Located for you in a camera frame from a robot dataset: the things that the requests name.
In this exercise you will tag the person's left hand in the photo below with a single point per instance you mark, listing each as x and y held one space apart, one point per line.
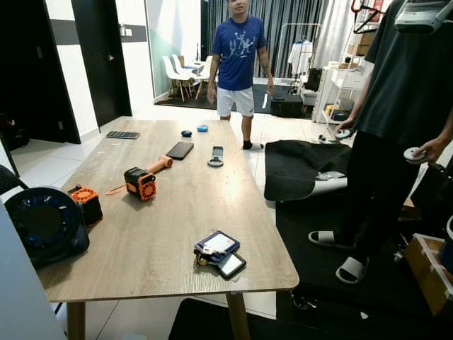
433 149

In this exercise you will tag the person's right hand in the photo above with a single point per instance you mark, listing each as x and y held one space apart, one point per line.
350 127

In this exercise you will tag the white shelf cart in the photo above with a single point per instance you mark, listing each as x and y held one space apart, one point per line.
340 88

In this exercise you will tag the white object under cloth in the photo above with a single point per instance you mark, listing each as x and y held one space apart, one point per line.
329 185

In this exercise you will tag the person in black clothes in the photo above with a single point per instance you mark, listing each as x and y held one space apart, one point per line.
403 92

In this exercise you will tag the black cloth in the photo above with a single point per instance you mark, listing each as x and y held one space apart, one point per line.
297 166

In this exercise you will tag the black floor box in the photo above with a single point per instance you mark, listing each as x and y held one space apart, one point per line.
287 106

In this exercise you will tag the white hanging shirt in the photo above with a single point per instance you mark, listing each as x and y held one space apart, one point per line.
301 58

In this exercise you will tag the white slipper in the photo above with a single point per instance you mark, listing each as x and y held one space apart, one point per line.
322 238
351 270

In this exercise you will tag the metal clothes rack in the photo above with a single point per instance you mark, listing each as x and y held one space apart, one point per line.
283 28

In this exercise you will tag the wooden box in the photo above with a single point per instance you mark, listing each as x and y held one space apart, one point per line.
428 273

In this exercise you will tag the grey curtain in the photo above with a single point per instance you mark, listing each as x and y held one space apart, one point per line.
290 13

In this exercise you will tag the grey VR headset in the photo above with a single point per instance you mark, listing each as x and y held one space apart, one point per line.
423 18

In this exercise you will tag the man in blue shirt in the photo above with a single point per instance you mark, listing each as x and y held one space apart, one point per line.
238 49

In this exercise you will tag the small blue object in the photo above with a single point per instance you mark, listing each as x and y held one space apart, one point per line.
202 129

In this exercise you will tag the black floor mat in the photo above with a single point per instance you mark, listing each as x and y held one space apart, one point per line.
311 283

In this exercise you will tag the small black puck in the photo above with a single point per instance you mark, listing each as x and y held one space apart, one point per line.
186 133

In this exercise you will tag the black smartphone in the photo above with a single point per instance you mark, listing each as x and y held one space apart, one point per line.
180 150

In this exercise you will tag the black card tag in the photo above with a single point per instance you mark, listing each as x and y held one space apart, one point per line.
231 265

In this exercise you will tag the white chair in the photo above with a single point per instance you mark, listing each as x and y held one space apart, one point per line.
172 71

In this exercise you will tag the wooden table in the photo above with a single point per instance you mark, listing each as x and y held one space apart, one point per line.
170 212

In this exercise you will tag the orange black handheld blower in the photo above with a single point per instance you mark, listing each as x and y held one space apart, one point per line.
140 183

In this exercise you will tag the black flat keypad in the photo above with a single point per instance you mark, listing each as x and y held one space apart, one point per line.
123 134

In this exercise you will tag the black rug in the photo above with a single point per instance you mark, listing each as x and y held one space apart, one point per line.
205 322

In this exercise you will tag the black door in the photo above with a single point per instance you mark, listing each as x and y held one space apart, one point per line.
28 64
102 57

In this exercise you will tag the orange black box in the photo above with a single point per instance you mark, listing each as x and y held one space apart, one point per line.
86 205

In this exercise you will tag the black round fan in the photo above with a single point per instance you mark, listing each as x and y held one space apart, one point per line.
46 227

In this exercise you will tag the black chair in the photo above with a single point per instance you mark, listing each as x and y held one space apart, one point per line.
7 180

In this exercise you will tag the red frame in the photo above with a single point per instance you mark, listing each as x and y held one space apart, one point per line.
362 8

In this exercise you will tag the small wall switch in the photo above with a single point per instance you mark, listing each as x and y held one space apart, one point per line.
125 30

